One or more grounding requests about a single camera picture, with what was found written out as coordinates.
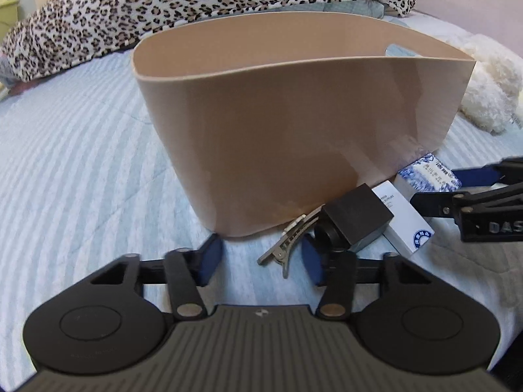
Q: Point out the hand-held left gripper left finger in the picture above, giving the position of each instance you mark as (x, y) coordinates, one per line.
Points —
(210, 259)

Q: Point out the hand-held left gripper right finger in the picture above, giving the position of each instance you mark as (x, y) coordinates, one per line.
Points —
(312, 263)

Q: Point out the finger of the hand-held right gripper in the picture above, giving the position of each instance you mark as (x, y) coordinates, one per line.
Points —
(433, 204)
(474, 177)

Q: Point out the blue and white patterned box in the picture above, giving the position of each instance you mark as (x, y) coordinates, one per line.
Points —
(425, 175)

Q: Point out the grey metal hair clip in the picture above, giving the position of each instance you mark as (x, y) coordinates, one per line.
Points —
(286, 245)

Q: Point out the black cube box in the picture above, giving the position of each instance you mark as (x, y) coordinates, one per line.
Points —
(355, 212)

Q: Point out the beige plastic basket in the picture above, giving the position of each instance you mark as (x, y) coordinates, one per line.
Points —
(282, 130)

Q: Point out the white box with blue seal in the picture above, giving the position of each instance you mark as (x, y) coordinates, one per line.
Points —
(408, 228)

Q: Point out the white fluffy plush toy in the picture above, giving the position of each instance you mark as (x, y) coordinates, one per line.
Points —
(490, 85)

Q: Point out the striped light blue bedsheet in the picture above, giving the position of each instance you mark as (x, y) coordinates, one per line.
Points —
(81, 163)

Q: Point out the grey-blue pillow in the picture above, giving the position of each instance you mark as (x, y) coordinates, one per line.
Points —
(351, 8)

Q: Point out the leopard print blanket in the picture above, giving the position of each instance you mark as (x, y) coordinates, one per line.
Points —
(163, 4)

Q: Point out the light green furniture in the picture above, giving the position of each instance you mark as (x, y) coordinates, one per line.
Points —
(7, 18)

